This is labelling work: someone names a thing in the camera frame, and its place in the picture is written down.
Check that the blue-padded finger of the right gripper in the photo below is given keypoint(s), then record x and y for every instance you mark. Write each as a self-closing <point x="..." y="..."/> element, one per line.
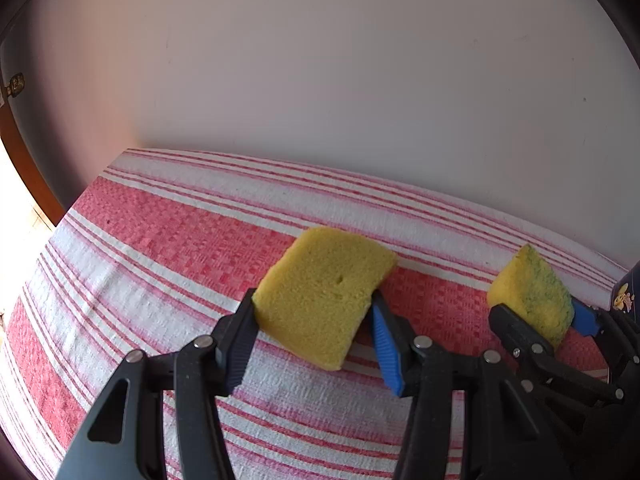
<point x="617" y="338"/>

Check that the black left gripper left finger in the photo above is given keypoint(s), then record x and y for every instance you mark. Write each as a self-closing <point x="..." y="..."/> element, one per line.
<point x="122" y="436"/>

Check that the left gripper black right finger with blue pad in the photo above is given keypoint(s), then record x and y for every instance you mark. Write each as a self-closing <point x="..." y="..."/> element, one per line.
<point x="503" y="435"/>

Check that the red white striped bedspread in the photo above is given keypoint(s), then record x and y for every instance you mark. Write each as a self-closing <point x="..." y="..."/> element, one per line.
<point x="164" y="243"/>

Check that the brass door knob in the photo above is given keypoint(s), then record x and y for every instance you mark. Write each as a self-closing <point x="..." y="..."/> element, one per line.
<point x="13" y="87"/>

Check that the yellow sponge speckled green top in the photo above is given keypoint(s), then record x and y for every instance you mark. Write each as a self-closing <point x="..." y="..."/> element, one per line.
<point x="529" y="287"/>

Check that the plain yellow sponge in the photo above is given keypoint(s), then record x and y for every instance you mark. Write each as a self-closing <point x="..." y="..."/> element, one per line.
<point x="313" y="300"/>

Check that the wooden door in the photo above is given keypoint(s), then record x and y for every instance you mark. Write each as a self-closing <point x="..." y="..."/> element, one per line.
<point x="24" y="127"/>

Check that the blue round metal tin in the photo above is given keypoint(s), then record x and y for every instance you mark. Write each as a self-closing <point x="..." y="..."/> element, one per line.
<point x="625" y="295"/>

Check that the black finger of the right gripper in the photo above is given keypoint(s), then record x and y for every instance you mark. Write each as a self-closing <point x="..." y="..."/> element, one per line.
<point x="554" y="383"/>

